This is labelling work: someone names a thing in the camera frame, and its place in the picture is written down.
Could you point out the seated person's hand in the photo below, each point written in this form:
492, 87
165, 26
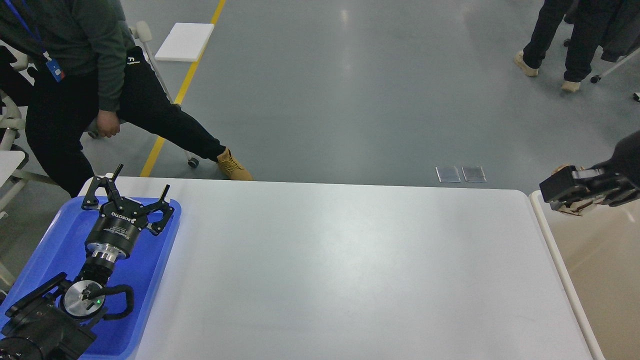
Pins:
107, 123

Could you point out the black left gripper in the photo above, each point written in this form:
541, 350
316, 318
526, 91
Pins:
116, 226

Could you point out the beige plastic bin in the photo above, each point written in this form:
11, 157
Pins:
600, 250

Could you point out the metal floor plate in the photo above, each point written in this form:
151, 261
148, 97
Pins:
448, 174
474, 174

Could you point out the person in green sweater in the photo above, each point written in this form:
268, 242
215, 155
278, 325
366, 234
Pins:
104, 70

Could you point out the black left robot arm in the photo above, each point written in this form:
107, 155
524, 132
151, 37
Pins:
55, 321

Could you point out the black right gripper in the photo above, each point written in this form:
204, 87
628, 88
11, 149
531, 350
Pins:
627, 170

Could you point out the dark coat on rack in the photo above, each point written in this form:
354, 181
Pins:
622, 33

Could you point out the blue plastic tray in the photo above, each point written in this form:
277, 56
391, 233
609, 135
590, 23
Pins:
62, 249

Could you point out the white office chair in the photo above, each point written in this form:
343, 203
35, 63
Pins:
13, 159

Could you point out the blue id badge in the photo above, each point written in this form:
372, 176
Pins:
55, 69

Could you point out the right metal floor plate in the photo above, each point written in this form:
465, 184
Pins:
474, 174

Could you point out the white foam board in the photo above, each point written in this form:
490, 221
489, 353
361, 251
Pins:
185, 42

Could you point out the left metal floor plate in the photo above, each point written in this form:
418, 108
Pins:
448, 174

